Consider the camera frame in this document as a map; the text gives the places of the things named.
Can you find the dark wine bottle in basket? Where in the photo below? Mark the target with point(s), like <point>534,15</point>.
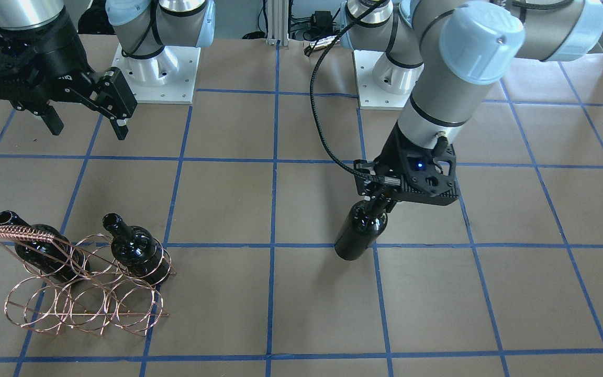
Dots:
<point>136,250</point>

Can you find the dark wine bottle being moved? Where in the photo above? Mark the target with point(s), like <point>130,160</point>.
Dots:
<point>366,221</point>

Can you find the copper wire wine basket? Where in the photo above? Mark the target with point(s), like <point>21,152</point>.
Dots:
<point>103,294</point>

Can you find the aluminium frame post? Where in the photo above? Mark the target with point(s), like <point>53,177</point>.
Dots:
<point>277,23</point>

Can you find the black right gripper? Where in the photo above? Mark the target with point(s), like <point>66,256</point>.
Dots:
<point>59,62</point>

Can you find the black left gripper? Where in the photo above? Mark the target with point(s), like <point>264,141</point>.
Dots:
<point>398,144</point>

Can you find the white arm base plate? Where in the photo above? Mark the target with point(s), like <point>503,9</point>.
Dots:
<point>381,84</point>
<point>169,78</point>

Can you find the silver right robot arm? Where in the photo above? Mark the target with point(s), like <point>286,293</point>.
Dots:
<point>144,28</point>

